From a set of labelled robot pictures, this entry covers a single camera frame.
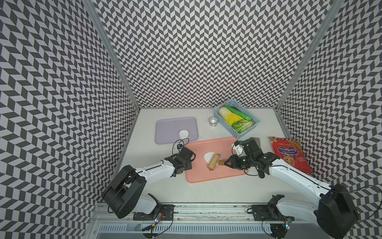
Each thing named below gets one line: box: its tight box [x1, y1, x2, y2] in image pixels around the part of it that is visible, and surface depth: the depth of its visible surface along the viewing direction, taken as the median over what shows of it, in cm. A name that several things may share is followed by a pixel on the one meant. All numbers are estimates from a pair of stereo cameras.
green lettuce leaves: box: [231, 119, 256, 134], surface depth 101 cm
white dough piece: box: [203, 151, 216, 164], surface depth 95 cm
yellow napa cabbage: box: [218, 106, 245, 126], surface depth 106 cm
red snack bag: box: [269, 136, 313, 174], surface depth 93 cm
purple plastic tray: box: [155, 116, 199, 144], surface depth 110 cm
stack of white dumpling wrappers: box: [179, 129, 190, 140], surface depth 104 cm
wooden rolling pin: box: [207, 153, 226, 171], surface depth 90 cm
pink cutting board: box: [185, 136, 249, 183], surface depth 88 cm
